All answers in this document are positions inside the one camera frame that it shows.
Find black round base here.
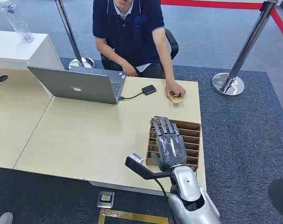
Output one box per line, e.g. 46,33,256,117
268,179,283,219

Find clear plastic water bottle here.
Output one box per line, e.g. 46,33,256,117
0,0,35,43

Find white cabinet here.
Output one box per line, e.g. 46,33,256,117
0,30,64,71

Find black drive cable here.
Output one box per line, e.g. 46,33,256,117
119,91,145,101

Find red barrier belt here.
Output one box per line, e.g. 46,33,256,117
160,0,283,48

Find grey laptop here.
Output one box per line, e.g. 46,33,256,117
27,65,127,105

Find person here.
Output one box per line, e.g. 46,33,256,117
92,0,187,100

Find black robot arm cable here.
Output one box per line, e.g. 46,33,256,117
153,177,168,198

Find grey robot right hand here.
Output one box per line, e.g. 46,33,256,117
151,116,188,173

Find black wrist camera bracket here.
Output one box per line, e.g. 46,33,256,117
125,156,173,181

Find person's left hand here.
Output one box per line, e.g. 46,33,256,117
165,80,187,99

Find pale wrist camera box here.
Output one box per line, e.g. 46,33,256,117
129,152,144,165

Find yellow floor tape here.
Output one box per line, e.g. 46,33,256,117
97,208,169,224

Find metal floor socket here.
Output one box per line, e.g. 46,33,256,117
96,190,115,209

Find chrome stanchion post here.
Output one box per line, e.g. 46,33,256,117
212,0,279,98
55,0,95,70

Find grey shoe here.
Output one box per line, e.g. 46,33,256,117
0,212,14,224

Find person's right hand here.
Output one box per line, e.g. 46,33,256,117
121,61,138,77

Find black office chair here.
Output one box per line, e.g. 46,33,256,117
100,28,179,71

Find brown cardboard card holder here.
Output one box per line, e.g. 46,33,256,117
146,119,201,171

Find black external drive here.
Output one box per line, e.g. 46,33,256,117
142,84,157,96

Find gold card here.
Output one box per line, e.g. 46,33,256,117
170,95,185,105

